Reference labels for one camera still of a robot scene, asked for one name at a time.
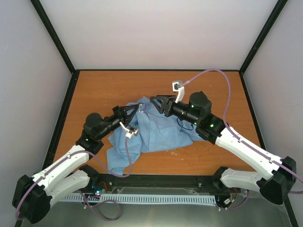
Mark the light blue shirt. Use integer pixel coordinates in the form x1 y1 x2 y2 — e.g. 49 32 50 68
107 96 203 175

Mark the dark round brooch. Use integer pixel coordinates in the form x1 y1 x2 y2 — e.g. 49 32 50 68
138 103 146 113

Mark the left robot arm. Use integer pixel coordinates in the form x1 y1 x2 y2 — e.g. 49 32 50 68
12 104 139 224

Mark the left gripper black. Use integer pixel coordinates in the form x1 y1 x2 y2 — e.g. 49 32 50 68
97 104 139 140

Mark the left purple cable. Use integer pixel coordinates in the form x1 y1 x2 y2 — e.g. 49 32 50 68
14 137 133 220

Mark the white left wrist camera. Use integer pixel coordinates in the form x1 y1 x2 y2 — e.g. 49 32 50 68
119 122 139 139

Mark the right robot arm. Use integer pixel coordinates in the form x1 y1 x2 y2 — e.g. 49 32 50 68
150 92 296 205

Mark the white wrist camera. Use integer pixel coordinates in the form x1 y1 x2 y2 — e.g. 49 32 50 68
119 122 139 139
172 80 185 103

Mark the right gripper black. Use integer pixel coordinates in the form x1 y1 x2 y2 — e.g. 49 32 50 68
150 95 199 126

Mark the light blue slotted cable duct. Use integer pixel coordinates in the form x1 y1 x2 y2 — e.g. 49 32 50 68
58 192 217 206

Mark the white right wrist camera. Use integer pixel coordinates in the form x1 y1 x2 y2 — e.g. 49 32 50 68
172 80 185 103

